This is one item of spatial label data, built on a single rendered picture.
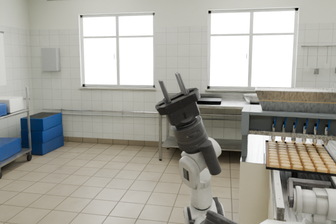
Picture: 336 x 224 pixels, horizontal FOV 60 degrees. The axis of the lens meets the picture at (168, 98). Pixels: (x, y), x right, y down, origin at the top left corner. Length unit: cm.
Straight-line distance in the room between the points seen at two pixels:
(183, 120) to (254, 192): 141
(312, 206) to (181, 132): 34
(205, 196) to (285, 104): 119
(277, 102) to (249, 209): 75
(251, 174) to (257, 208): 23
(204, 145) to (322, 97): 133
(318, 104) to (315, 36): 316
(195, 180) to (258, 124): 127
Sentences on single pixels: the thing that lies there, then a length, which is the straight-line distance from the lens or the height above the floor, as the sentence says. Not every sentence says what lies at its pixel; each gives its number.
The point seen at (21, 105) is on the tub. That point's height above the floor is 87.
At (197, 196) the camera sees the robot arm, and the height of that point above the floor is 108.
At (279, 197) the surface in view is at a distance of 146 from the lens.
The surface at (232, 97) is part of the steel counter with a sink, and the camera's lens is 491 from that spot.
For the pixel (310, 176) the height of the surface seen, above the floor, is 84.
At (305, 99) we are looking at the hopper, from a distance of 202.
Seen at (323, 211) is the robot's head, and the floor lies 118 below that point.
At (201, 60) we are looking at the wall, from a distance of 495.
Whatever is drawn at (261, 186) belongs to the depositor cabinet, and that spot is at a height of 68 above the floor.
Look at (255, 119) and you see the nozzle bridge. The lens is 206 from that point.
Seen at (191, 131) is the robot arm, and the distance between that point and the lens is 77.
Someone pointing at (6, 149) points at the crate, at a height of 32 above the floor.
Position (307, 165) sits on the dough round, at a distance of 187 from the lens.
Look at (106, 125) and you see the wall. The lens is 550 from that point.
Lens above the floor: 150
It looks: 7 degrees down
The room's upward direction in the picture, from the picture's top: straight up
